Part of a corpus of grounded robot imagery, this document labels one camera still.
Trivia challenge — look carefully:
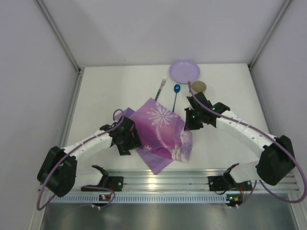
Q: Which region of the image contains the beige paper cup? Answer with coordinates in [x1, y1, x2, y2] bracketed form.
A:
[191, 80, 207, 94]

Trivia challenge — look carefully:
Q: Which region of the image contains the purple printed placemat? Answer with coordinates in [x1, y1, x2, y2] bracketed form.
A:
[124, 98, 192, 174]

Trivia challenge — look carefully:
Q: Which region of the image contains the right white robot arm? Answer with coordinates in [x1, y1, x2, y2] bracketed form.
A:
[185, 92, 295, 187]

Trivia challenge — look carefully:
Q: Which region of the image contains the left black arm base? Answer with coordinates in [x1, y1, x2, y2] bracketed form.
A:
[81, 176, 124, 192]

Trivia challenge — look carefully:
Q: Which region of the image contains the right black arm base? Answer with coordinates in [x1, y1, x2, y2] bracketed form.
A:
[208, 176, 252, 194]

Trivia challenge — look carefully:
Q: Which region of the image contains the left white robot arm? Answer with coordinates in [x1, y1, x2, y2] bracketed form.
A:
[37, 116, 142, 197]

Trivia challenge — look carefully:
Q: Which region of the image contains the blue metallic spoon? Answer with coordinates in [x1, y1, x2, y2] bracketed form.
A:
[172, 84, 181, 113]

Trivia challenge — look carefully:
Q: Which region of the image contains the lilac plastic plate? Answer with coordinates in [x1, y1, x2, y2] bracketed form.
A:
[169, 60, 201, 84]

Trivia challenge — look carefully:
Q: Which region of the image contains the fork with teal handle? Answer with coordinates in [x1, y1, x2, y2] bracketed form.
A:
[154, 77, 166, 101]

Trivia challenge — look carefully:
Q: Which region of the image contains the perforated cable duct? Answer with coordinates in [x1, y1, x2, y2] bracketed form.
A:
[51, 193, 241, 204]

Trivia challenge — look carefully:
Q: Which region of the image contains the left aluminium frame post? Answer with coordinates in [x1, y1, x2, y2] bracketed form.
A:
[35, 0, 83, 72]

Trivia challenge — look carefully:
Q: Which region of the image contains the aluminium frame post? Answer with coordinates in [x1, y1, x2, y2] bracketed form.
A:
[35, 0, 83, 72]
[248, 0, 293, 71]

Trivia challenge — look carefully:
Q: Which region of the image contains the right aluminium frame post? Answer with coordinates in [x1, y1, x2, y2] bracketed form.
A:
[248, 0, 293, 71]

